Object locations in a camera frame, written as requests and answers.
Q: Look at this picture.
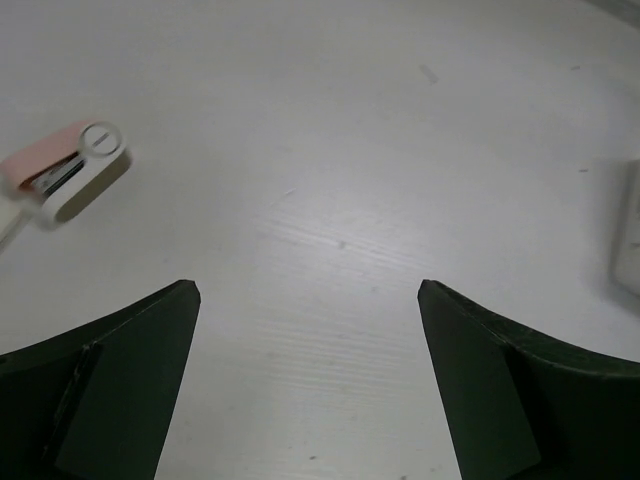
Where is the white divided organizer tray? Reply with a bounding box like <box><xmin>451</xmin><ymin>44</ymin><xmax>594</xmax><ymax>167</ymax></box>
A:
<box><xmin>612</xmin><ymin>160</ymin><xmax>639</xmax><ymax>296</ymax></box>

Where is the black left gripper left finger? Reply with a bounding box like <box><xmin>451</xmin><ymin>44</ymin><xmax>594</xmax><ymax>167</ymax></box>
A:
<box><xmin>1</xmin><ymin>280</ymin><xmax>201</xmax><ymax>479</ymax></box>

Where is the white staples box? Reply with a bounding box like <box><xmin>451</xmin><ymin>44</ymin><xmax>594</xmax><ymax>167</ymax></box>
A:
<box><xmin>0</xmin><ymin>197</ymin><xmax>30</xmax><ymax>253</ymax></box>

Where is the pink mini stapler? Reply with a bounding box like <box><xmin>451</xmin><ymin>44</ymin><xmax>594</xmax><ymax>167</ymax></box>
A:
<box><xmin>1</xmin><ymin>120</ymin><xmax>132</xmax><ymax>229</ymax></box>

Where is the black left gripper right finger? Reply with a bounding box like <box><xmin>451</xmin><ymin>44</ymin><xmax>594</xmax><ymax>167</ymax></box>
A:
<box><xmin>418</xmin><ymin>280</ymin><xmax>639</xmax><ymax>479</ymax></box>

